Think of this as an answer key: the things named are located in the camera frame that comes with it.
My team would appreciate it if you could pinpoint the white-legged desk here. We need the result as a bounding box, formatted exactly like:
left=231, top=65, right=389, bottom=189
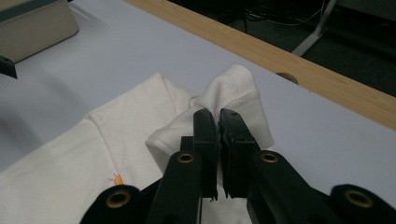
left=291, top=0, right=396, bottom=58

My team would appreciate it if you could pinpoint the beige plastic basin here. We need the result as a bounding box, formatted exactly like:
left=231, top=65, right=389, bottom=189
left=0, top=0, right=80, bottom=64

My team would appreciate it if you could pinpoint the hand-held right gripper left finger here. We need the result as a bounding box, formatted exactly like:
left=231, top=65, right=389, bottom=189
left=146, top=107, right=219, bottom=224

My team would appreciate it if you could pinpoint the bundle of floor cables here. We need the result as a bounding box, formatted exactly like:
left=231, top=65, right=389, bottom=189
left=242, top=0, right=328, bottom=27

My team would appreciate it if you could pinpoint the white child's shirt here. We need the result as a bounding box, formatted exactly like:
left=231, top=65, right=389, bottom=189
left=0, top=63, right=275, bottom=224

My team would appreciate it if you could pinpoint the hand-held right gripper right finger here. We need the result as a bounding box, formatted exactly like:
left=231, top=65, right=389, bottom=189
left=219, top=107, right=344, bottom=224

